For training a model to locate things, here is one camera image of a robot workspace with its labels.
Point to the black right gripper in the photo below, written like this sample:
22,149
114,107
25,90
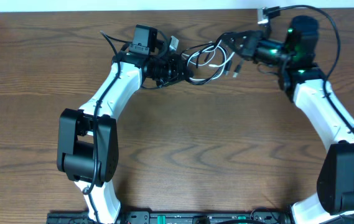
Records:
251,40

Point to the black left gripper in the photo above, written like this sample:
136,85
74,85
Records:
178,66

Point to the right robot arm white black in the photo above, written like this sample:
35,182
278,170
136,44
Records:
307,87

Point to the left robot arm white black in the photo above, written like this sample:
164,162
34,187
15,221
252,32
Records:
87,138

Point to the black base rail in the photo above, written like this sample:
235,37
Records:
172,218

